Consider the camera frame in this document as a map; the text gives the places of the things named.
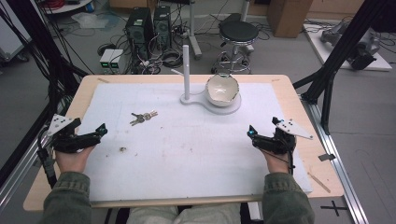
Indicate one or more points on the black round stool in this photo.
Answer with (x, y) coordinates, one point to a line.
(238, 32)

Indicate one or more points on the grey metal stand leg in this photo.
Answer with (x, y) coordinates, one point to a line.
(193, 31)

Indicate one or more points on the black tape cross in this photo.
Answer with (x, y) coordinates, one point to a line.
(334, 207)

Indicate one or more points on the small brown crumb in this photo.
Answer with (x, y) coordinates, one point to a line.
(122, 149)

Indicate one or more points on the white stand with post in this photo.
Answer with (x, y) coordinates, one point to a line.
(186, 74)

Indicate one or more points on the person's left hand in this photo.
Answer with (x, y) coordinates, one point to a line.
(71, 161)

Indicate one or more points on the person's right hand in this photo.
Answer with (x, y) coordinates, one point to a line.
(277, 163)

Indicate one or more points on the thin wooden stick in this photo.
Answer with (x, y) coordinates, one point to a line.
(319, 182)

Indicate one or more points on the cardboard box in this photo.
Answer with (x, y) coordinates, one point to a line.
(288, 17)

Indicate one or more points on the white power supply unit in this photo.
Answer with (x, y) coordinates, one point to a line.
(116, 60)
(106, 60)

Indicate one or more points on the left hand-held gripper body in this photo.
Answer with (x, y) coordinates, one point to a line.
(67, 140)

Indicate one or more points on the black metal frame strut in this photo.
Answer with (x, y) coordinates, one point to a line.
(341, 46)
(34, 40)

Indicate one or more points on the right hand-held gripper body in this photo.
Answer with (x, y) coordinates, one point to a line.
(277, 141)

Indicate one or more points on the black tape piece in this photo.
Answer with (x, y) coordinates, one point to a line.
(327, 157)

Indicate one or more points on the black computer tower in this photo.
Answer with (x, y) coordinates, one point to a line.
(139, 29)
(162, 25)

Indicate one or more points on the aluminium rail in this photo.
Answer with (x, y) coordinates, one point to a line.
(339, 161)
(21, 177)

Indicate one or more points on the person's legs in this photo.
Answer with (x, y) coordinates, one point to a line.
(183, 214)

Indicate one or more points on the bunch of keys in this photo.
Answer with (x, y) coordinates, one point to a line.
(141, 118)

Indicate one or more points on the white foam mat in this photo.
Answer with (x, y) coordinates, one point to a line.
(193, 155)

